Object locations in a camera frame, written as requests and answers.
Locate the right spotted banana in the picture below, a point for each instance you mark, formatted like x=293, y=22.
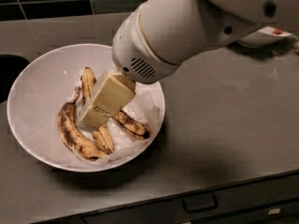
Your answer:
x=135, y=128

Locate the small white drawer label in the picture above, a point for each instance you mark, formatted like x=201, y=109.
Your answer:
x=275, y=211

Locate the large white bowl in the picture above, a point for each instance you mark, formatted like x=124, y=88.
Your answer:
x=39, y=92

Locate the black drawer handle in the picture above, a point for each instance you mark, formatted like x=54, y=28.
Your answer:
x=199, y=203

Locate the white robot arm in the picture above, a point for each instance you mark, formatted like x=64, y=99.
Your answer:
x=160, y=35

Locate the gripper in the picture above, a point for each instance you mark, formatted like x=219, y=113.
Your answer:
x=133, y=50

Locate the left spotted banana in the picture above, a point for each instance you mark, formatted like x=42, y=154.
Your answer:
x=72, y=137

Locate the spotted banana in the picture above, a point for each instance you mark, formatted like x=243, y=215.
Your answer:
x=135, y=128
x=72, y=137
x=101, y=137

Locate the middle spotted banana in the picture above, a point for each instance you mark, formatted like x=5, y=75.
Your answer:
x=101, y=137

